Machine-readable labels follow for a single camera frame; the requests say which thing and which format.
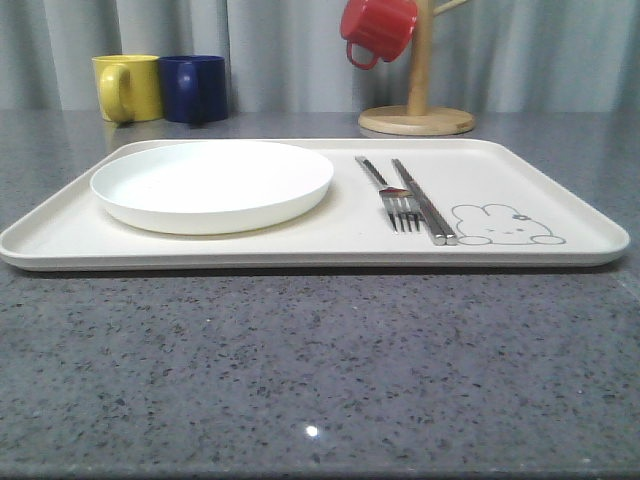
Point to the silver metal fork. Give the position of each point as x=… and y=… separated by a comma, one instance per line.
x=396, y=201

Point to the white round plate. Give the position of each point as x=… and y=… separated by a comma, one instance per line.
x=213, y=187

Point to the wooden mug tree stand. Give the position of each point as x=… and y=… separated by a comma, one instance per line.
x=416, y=117

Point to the beige rabbit serving tray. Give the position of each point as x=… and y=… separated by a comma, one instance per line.
x=505, y=213

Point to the grey pleated curtain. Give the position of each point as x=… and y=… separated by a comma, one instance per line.
x=488, y=56

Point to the dark blue ceramic mug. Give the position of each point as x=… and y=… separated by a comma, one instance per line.
x=193, y=88

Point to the red ribbed mug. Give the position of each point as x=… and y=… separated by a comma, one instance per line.
x=377, y=30

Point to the yellow ceramic mug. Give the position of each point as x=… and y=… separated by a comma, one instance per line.
x=128, y=87

